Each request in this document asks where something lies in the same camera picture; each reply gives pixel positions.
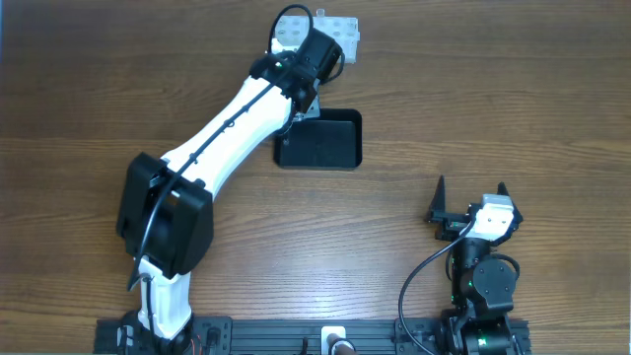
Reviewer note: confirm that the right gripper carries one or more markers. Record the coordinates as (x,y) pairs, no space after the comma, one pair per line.
(451,226)

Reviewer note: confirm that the clear test tube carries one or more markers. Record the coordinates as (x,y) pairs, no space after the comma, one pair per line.
(320,13)
(351,22)

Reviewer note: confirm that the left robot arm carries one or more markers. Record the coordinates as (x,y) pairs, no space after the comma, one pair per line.
(236,128)

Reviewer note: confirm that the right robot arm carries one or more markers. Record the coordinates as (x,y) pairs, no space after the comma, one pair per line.
(485,286)

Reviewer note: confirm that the black tray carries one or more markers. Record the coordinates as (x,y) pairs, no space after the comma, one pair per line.
(325,148)

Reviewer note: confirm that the white test tube rack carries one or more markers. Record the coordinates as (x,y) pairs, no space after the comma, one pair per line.
(346,30)

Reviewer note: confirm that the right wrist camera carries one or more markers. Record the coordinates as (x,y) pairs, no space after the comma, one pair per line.
(490,217)

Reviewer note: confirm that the mounting rail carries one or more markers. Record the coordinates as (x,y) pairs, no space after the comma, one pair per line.
(276,335)

